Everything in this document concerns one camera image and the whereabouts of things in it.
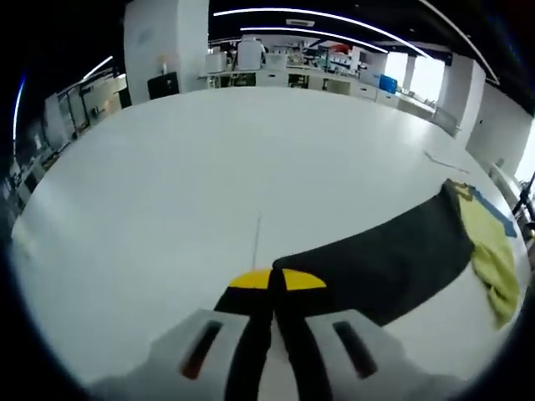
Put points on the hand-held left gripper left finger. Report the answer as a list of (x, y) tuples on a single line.
[(246, 334)]

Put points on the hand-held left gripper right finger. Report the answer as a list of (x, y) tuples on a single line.
[(301, 334)]

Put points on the yellow black blue garment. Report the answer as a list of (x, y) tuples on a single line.
[(397, 259)]

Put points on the white flat table plate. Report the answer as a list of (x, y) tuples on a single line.
[(447, 162)]

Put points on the white counter with cabinets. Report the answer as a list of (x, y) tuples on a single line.
[(317, 79)]

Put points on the black cabinet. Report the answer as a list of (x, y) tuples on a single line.
[(162, 85)]

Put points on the blue storage bin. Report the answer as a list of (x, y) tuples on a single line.
[(387, 83)]

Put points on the metal storage racks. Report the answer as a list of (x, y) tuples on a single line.
[(79, 108)]

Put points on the white tall appliance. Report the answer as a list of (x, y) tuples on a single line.
[(249, 53)]

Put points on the short curved ceiling light strip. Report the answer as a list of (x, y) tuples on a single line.
[(313, 34)]

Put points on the ceiling air vent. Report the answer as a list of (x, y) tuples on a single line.
[(299, 22)]

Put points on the long curved ceiling light strip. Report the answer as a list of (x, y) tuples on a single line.
[(317, 16)]

